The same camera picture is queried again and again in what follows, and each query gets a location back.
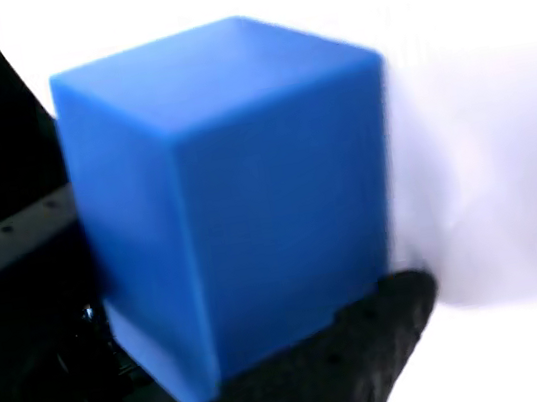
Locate blue cube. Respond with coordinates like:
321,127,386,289
44,0,431,402

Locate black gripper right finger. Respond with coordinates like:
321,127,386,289
53,265,455,402

